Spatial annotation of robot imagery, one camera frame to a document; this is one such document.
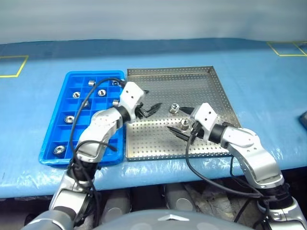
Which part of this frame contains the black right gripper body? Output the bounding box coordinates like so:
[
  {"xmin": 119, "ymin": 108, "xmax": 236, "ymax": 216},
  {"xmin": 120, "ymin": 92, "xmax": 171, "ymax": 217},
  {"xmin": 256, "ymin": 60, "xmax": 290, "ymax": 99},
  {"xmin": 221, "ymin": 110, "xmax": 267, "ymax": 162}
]
[{"xmin": 189, "ymin": 121, "xmax": 204, "ymax": 140}]

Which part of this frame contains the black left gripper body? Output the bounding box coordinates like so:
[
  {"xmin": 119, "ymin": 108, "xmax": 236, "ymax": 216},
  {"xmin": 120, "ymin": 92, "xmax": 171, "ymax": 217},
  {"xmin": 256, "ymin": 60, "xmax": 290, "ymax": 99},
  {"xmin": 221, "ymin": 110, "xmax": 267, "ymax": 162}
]
[{"xmin": 135, "ymin": 103, "xmax": 148, "ymax": 120}]

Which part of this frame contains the perforated steel tray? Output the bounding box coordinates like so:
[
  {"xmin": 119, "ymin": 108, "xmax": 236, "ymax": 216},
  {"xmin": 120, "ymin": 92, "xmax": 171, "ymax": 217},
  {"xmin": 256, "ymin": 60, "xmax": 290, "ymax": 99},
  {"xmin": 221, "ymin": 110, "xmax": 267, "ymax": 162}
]
[{"xmin": 126, "ymin": 66, "xmax": 242, "ymax": 162}]

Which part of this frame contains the blue compartment tray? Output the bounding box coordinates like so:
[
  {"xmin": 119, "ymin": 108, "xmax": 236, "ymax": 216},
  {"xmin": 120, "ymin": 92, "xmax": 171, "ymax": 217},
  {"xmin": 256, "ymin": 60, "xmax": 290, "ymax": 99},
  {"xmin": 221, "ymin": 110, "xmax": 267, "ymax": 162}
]
[{"xmin": 38, "ymin": 70, "xmax": 127, "ymax": 166}]

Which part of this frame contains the grey rounded shape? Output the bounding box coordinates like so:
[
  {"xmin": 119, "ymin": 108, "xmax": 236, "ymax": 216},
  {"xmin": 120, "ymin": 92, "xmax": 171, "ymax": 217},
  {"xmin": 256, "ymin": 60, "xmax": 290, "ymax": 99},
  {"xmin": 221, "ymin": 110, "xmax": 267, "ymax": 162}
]
[
  {"xmin": 102, "ymin": 190, "xmax": 131, "ymax": 222},
  {"xmin": 164, "ymin": 184, "xmax": 196, "ymax": 212}
]

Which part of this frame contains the grey robot torso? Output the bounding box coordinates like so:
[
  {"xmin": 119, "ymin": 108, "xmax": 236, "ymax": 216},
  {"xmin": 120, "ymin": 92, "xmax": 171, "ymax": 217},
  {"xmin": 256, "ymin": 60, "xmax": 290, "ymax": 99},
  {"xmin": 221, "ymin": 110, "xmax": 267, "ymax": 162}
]
[{"xmin": 93, "ymin": 208, "xmax": 248, "ymax": 230}]

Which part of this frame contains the dark flat object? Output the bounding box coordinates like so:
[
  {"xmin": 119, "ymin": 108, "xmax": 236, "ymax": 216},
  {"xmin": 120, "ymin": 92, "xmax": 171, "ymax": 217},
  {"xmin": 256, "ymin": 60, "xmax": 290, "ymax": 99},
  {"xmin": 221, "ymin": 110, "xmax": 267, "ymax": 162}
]
[{"xmin": 298, "ymin": 114, "xmax": 307, "ymax": 131}]

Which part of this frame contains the blue plastic table cover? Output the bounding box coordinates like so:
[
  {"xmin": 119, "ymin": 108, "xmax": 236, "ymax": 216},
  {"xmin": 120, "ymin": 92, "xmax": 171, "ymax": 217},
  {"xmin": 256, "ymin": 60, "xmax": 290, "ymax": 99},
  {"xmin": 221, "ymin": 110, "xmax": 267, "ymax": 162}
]
[{"xmin": 0, "ymin": 37, "xmax": 307, "ymax": 199}]

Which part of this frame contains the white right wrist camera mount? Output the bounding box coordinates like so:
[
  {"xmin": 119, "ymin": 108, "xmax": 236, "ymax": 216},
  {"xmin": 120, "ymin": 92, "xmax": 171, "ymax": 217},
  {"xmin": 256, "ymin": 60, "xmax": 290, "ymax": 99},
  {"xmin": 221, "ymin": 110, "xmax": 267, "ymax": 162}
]
[{"xmin": 191, "ymin": 103, "xmax": 218, "ymax": 142}]

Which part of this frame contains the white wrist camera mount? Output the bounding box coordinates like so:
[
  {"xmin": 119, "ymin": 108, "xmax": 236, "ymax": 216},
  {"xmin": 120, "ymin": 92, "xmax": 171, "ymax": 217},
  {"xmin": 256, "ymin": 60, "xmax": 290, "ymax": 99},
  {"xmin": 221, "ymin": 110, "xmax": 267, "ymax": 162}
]
[
  {"xmin": 191, "ymin": 103, "xmax": 218, "ymax": 142},
  {"xmin": 118, "ymin": 81, "xmax": 146, "ymax": 120}
]

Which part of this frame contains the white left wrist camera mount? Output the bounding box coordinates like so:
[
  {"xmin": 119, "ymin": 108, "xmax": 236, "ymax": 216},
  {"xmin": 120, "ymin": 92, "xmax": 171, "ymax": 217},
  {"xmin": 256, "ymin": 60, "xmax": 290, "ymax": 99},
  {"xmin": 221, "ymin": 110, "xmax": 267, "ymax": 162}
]
[{"xmin": 118, "ymin": 81, "xmax": 146, "ymax": 120}]

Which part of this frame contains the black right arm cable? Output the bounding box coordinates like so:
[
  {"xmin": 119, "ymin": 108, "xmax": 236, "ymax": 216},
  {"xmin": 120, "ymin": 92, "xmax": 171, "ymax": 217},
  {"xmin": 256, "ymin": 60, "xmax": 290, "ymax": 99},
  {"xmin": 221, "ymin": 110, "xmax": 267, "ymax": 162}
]
[{"xmin": 186, "ymin": 123, "xmax": 273, "ymax": 216}]

